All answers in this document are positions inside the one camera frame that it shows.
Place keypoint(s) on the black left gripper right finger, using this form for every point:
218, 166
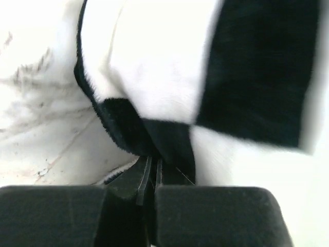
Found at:
189, 215

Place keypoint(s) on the black and white checkered pillowcase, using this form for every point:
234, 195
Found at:
216, 89

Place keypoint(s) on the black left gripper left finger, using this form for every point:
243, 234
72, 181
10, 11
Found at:
93, 215

